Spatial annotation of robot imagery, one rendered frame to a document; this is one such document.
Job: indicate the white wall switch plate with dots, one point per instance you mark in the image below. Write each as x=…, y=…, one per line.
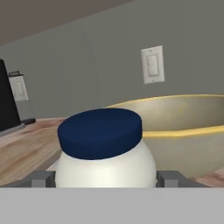
x=152, y=64

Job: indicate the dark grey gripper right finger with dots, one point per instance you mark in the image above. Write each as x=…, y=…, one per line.
x=169, y=178

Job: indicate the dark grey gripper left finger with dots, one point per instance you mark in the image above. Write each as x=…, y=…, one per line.
x=40, y=178

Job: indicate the white wall outlet plate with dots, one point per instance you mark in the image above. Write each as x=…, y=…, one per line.
x=18, y=87

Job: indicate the black appliance with grey base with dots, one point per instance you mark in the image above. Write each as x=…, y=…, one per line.
x=7, y=102

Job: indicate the white jar with blue lid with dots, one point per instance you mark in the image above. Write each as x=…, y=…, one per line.
x=102, y=145

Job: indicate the beige bowl with yellow rim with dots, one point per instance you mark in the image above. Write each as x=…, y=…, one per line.
x=186, y=140

